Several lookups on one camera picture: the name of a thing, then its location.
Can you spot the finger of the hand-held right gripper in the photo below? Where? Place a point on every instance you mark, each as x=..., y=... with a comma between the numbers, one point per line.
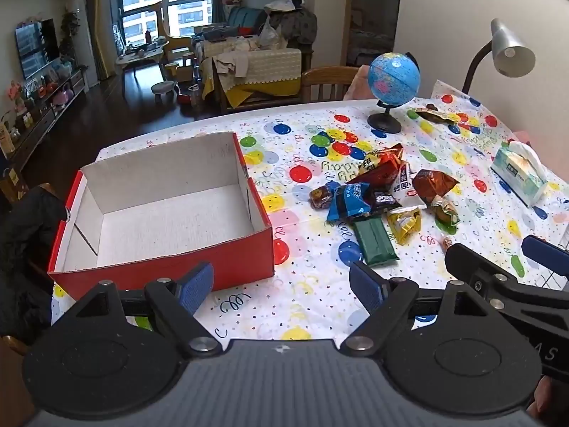
x=544, y=249
x=480, y=275

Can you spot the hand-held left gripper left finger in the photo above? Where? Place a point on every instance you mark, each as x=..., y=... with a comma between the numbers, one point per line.
x=198, y=287

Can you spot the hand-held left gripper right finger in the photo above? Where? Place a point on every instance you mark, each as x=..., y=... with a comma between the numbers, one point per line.
x=364, y=287

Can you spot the green snack packet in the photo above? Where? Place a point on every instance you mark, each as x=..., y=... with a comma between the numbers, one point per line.
x=375, y=242

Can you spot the red cardboard box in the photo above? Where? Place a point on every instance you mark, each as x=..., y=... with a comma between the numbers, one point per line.
x=249, y=258

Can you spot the blue snack packet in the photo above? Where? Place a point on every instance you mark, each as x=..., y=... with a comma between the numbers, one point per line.
x=351, y=200

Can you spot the small black snack packet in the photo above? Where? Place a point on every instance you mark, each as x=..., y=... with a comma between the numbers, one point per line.
x=386, y=200

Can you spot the copper foil snack packet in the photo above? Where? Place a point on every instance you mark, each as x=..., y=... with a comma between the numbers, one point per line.
x=431, y=184

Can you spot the white red snack packet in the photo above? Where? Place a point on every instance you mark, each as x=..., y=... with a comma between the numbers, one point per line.
x=405, y=184

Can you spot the red yellow snack packet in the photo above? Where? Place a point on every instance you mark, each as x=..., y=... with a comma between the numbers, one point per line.
x=386, y=153

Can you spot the person's right hand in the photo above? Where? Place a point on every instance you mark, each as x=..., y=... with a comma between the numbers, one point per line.
x=541, y=400

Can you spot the balloon print tablecloth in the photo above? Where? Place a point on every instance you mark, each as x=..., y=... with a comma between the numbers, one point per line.
x=311, y=240

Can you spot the green brown wrapped candy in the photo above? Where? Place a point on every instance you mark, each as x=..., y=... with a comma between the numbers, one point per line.
x=444, y=211

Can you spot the tissue pack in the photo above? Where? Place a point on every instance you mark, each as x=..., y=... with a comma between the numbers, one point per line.
x=518, y=173

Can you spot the orange snack packet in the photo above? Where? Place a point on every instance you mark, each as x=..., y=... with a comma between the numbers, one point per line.
x=380, y=177

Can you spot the dark brown snack packet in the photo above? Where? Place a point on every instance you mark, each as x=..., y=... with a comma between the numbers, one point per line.
x=438, y=115

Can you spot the black jacket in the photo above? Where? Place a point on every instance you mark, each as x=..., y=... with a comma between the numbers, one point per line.
x=31, y=240

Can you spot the pink cushion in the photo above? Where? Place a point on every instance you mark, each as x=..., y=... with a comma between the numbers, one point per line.
x=355, y=89

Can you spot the grey desk lamp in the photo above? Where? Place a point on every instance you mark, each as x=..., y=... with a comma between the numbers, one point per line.
x=511, y=53

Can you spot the small round stool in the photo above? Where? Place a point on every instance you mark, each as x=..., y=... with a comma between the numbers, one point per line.
x=163, y=87

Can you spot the blue desk globe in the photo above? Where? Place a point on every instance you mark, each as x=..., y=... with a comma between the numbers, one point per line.
x=393, y=75

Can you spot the wooden chair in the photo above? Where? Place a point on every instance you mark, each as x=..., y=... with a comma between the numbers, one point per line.
x=329, y=75

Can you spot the tv cabinet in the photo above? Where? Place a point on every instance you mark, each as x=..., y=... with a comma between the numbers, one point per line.
x=44, y=115

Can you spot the sofa with cream cover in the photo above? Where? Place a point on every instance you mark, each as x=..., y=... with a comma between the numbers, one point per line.
x=266, y=66

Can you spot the coffee table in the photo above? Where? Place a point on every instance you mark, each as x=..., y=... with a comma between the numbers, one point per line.
x=138, y=55

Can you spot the yellow armchair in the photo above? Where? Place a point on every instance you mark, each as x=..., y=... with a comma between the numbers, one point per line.
x=175, y=46

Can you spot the white plastic bag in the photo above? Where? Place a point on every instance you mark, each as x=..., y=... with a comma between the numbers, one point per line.
x=269, y=35

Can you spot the teal sofa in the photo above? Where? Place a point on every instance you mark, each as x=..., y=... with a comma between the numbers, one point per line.
x=244, y=20

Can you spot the white standing air conditioner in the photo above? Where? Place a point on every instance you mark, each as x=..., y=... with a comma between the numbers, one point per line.
x=82, y=40

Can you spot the pile of clothes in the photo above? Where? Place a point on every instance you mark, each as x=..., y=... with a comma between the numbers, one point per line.
x=293, y=22

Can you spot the green houseplant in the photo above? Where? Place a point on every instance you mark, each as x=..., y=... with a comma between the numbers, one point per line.
x=69, y=31

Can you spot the television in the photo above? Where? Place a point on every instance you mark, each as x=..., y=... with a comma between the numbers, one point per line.
x=38, y=46

